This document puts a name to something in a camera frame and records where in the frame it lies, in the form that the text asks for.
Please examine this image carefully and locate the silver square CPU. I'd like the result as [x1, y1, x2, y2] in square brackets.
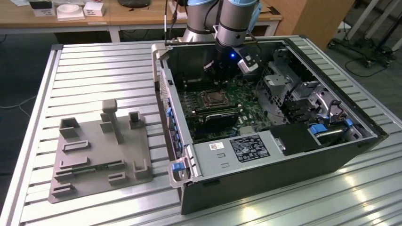
[209, 93, 227, 105]

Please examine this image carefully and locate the metal socket cover frame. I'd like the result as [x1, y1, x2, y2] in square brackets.
[201, 89, 233, 110]

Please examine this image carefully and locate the CPU socket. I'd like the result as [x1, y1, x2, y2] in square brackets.
[201, 89, 233, 111]

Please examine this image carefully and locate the metal disk bay cage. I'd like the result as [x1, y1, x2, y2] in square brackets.
[257, 48, 318, 125]

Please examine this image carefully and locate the green motherboard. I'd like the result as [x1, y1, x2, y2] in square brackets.
[179, 77, 274, 144]

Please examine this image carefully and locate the black graphics card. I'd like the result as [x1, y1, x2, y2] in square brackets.
[199, 110, 239, 135]

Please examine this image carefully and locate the wooden cabinet panel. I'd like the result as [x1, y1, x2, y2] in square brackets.
[275, 0, 356, 50]

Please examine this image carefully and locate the black round object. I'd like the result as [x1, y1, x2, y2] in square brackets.
[118, 0, 151, 7]

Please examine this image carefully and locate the black plastic shroud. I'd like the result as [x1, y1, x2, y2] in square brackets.
[270, 123, 325, 156]

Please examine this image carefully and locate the blue disk carrier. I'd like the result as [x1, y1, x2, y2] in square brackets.
[309, 123, 328, 137]

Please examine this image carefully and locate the silver power supply unit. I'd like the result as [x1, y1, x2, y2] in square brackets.
[191, 130, 283, 177]

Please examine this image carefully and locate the white printed cardboard box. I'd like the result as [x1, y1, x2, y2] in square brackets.
[83, 1, 106, 17]

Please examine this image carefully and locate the wheeled equipment cart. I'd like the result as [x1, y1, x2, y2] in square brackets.
[326, 0, 402, 69]

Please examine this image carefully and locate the black open PC case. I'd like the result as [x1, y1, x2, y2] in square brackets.
[150, 35, 390, 215]

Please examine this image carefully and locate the grey parts rack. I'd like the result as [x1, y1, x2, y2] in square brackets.
[47, 98, 155, 204]

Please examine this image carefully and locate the white box with round hollow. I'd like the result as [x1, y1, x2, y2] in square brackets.
[56, 4, 86, 22]

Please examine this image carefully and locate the green RAM stick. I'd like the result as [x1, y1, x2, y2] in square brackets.
[72, 164, 111, 176]

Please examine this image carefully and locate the white box with black top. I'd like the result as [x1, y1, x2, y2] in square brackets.
[30, 0, 54, 17]

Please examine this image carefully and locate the wooden desk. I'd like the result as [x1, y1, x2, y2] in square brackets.
[0, 0, 283, 43]

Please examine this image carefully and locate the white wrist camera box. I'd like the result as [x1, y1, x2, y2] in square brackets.
[234, 46, 262, 74]

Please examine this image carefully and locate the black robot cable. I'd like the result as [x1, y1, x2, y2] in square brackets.
[163, 0, 182, 45]

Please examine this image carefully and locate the black floor cable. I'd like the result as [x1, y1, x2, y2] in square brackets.
[345, 58, 388, 77]

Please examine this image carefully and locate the white floor cable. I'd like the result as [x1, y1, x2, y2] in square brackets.
[0, 95, 35, 118]

